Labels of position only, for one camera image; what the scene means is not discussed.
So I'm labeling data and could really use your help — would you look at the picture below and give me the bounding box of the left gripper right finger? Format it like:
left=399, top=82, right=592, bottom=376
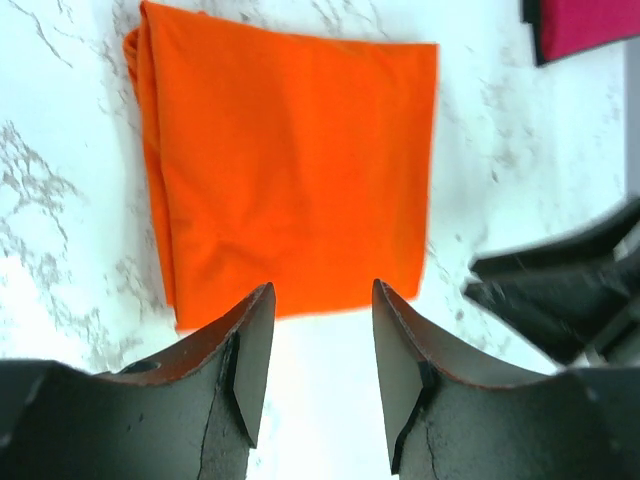
left=372, top=280, right=639, bottom=479

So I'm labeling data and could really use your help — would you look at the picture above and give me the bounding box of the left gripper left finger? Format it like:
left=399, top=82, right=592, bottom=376
left=1, top=284, right=276, bottom=479

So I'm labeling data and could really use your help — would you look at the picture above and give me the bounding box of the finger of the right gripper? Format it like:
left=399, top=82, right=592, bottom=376
left=463, top=259, right=639, bottom=365
left=469, top=199, right=639, bottom=278

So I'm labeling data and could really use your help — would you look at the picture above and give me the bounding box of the orange t shirt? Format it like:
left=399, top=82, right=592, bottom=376
left=123, top=1, right=439, bottom=331

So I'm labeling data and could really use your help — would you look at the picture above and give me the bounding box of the folded red t shirt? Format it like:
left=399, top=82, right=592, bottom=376
left=542, top=0, right=640, bottom=62

